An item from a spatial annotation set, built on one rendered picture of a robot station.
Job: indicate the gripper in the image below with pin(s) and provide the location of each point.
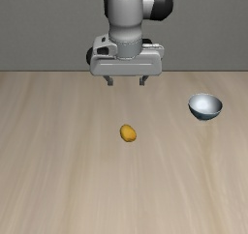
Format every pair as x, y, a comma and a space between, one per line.
126, 65

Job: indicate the yellow mango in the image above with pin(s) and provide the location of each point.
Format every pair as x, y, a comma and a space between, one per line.
128, 133

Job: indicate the grey bowl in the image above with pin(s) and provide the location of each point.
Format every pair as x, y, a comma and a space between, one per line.
205, 106

